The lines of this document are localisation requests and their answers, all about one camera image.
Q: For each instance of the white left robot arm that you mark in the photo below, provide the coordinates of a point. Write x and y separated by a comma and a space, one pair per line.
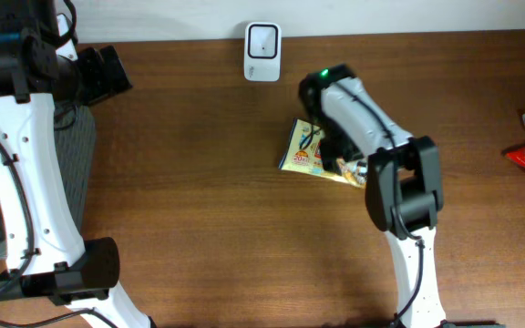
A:
40, 69

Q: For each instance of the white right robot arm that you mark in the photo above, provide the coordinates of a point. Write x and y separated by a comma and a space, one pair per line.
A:
403, 192

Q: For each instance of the yellow snack bag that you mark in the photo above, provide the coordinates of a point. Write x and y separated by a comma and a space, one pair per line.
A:
307, 153

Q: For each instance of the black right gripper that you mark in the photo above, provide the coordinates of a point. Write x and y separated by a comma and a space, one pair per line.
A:
335, 155

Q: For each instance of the grey plastic mesh basket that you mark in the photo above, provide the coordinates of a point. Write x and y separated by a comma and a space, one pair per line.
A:
75, 138

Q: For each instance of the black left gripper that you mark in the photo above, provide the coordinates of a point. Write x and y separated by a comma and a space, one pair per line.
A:
103, 73

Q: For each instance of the white barcode scanner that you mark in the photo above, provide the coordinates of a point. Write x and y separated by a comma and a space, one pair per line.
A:
262, 52

